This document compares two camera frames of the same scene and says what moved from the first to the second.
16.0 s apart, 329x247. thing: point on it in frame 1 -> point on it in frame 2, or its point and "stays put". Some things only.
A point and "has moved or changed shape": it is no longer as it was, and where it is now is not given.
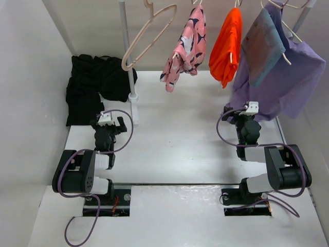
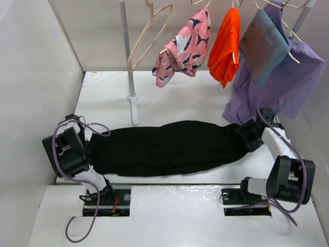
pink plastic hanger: [151, 6] has moved or changed shape
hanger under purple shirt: [295, 7] stays put
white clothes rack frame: [132, 98] stays put
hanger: [231, 53] -> [233, 53]
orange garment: [226, 51] stays put
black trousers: [91, 77] -> [167, 148]
